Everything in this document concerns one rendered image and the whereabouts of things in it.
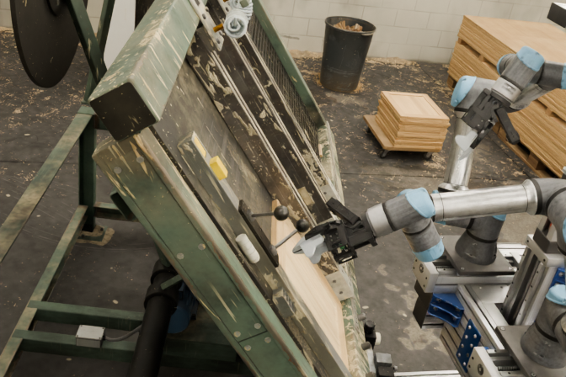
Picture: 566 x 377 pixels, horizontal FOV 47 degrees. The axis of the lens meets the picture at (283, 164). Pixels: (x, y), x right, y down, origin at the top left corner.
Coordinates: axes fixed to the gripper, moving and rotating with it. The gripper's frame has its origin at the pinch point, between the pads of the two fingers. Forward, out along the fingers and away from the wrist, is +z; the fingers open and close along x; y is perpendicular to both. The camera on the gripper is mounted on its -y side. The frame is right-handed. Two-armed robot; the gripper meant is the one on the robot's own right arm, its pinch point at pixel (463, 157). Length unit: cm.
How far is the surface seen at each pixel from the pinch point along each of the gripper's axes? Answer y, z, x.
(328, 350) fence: 0, 65, 20
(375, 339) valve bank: -19, 73, -36
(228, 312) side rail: 27, 55, 60
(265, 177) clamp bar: 45, 41, -4
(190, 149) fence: 57, 33, 51
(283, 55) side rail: 88, 15, -139
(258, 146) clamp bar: 52, 33, 1
